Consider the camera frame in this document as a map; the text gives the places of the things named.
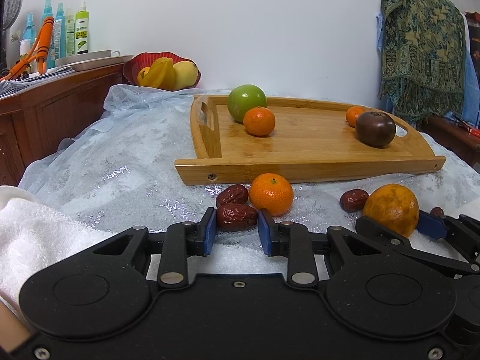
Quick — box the large mottled orange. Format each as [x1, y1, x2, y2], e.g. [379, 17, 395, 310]
[362, 184, 420, 238]

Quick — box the wooden bamboo tray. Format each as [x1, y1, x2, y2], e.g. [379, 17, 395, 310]
[174, 95, 447, 187]

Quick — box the small mandarin orange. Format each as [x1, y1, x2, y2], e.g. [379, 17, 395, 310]
[345, 106, 366, 128]

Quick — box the yellow starfruit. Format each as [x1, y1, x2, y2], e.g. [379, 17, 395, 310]
[144, 57, 176, 91]

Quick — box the green and white spray bottle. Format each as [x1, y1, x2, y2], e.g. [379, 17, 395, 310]
[75, 1, 90, 55]

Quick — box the green and gold patterned cloth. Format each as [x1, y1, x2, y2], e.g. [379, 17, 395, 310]
[378, 0, 467, 121]

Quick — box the orange handled tool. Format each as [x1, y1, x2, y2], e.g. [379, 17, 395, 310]
[0, 17, 57, 81]

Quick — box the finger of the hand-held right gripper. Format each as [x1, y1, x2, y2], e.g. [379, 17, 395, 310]
[416, 212, 480, 263]
[355, 215, 480, 276]

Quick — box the person's left forearm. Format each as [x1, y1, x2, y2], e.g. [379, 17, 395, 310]
[0, 302, 31, 351]

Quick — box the brown wooden cabinet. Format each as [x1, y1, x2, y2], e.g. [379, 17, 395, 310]
[0, 62, 126, 186]

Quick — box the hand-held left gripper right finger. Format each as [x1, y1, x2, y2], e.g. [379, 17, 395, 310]
[257, 208, 379, 289]

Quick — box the stack of papers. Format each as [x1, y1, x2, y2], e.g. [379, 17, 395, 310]
[0, 65, 74, 96]

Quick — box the dark wooden furniture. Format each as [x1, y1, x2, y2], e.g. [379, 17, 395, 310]
[418, 114, 480, 166]

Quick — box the red fruit bowl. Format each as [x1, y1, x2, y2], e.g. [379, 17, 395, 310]
[122, 52, 202, 91]

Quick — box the small teal spray bottle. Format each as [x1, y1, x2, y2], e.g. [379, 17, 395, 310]
[23, 13, 36, 42]

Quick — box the yellow mango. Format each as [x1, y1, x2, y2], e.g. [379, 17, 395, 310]
[172, 61, 199, 91]

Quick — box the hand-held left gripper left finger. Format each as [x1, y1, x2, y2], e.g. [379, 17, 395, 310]
[92, 207, 217, 289]

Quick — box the red packet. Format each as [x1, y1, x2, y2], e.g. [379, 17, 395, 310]
[459, 120, 480, 137]

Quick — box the green apple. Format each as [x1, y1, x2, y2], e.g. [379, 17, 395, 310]
[227, 84, 268, 123]

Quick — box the dark purple round fruit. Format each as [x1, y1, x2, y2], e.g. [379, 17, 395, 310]
[355, 111, 397, 146]

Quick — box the white towel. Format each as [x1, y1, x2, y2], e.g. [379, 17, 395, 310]
[0, 185, 469, 310]

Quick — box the light blue garment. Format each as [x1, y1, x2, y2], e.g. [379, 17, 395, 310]
[463, 13, 480, 124]

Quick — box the white rectangular tray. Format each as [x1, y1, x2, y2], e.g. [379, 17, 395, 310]
[54, 50, 134, 73]

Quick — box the pale green spray bottle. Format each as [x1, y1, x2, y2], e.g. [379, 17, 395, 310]
[65, 5, 77, 57]

